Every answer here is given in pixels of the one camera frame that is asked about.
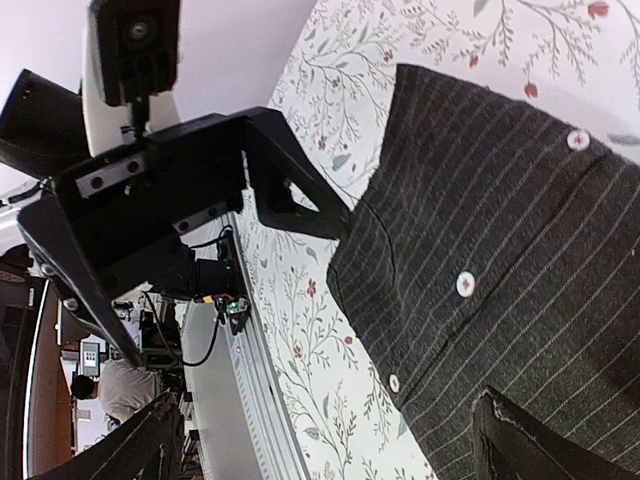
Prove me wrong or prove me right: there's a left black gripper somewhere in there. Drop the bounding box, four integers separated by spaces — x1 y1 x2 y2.
16 107 351 367

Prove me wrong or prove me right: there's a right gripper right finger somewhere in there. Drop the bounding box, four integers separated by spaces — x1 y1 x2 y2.
472 387 635 480

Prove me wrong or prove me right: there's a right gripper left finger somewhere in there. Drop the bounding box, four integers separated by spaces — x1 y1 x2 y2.
38 392 183 480

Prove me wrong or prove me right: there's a black striped garment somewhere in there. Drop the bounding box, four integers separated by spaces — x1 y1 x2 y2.
327 64 639 479

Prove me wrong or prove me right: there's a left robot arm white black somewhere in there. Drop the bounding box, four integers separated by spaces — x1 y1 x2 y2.
1 1 350 366

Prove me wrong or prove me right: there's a person in grey shirt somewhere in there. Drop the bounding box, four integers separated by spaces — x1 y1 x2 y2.
70 359 164 424

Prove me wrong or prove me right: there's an aluminium front rail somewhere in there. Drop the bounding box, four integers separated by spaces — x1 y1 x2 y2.
179 214 314 480

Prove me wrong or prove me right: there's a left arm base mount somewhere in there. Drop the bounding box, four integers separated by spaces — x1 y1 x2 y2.
194 225 251 336

